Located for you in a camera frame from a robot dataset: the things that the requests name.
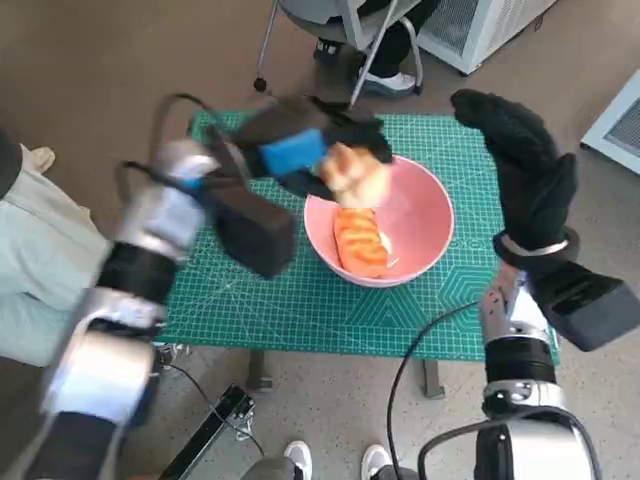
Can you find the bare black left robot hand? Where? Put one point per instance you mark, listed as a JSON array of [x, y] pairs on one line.
[[295, 150]]

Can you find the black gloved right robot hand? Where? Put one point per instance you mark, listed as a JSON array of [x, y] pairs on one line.
[[530, 170]]

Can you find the round pale toy bread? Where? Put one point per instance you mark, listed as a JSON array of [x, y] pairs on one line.
[[355, 180]]

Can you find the long orange striped toy bread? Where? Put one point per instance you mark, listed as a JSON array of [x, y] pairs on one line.
[[357, 240]]

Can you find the pink bowl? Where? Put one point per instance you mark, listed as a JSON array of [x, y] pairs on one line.
[[425, 210]]

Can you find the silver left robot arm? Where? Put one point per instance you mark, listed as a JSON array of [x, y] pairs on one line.
[[150, 220]]

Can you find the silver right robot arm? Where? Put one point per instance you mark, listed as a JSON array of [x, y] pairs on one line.
[[520, 350]]

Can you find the white mesh cabinet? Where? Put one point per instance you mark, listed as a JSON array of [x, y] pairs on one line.
[[475, 25], [620, 125]]

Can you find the grey office chair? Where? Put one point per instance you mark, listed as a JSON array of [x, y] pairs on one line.
[[350, 22]]

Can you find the person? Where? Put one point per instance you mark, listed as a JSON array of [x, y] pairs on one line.
[[297, 455], [30, 240], [395, 45]]

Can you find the green cutting mat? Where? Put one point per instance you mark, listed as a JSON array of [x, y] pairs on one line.
[[300, 315]]

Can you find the grey table leg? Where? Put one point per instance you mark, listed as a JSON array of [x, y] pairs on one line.
[[260, 370], [434, 380]]

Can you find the black metal bar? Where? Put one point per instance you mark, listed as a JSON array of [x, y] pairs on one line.
[[210, 435]]

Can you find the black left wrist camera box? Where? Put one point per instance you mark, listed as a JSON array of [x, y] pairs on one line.
[[250, 225]]

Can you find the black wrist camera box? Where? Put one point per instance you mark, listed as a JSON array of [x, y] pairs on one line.
[[250, 225], [585, 310]]

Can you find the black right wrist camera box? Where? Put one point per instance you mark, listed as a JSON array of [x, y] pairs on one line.
[[585, 310]]

